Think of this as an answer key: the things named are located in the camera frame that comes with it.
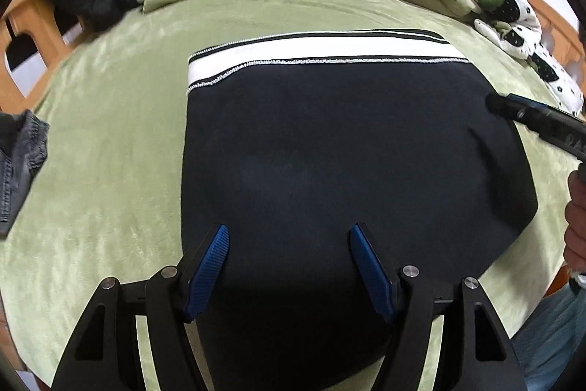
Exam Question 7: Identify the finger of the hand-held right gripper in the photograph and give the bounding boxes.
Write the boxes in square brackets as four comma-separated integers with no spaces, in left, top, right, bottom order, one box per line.
[485,92,586,160]

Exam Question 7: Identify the black pants with white waistband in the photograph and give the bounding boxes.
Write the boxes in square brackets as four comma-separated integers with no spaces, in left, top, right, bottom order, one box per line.
[181,29,538,391]

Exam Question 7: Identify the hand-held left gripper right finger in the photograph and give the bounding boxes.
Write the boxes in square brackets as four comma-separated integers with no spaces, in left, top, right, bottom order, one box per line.
[349,222,523,391]

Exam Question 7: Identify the wooden bed frame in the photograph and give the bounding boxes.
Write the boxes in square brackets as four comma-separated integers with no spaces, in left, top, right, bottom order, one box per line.
[0,0,586,117]

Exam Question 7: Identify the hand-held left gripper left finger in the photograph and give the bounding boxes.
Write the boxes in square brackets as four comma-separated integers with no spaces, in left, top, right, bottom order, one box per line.
[54,224,230,391]

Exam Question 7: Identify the person's blue jeans leg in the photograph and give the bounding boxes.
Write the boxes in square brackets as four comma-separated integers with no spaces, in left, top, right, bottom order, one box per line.
[510,276,586,383]

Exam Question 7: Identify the person's right hand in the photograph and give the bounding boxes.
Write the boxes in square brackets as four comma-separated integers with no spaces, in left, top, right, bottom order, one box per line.
[564,171,586,277]

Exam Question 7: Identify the green fleece blanket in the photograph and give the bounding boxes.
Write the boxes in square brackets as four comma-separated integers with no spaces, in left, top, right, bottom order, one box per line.
[0,0,586,391]

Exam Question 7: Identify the grey denim jeans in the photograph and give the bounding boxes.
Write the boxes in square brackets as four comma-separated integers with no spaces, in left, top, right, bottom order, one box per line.
[0,109,50,236]

